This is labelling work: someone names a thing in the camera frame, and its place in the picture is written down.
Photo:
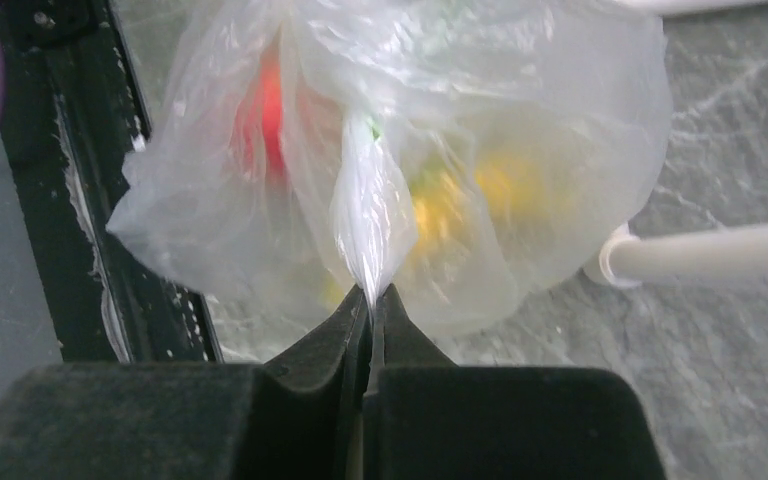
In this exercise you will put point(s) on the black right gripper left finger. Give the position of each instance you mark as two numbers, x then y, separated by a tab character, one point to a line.
185	420

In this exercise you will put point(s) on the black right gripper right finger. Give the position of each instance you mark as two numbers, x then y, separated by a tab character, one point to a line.
424	417

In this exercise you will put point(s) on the yellow fake banana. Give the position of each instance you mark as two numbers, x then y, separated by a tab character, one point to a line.
446	200

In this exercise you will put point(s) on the clear printed plastic bag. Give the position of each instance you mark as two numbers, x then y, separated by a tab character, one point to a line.
371	90

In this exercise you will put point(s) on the red fake apple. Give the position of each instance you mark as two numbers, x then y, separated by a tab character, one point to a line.
257	128

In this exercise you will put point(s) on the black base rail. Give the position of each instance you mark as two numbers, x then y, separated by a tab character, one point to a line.
73	111

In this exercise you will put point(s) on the white PVC pipe frame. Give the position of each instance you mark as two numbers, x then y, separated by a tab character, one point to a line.
718	59

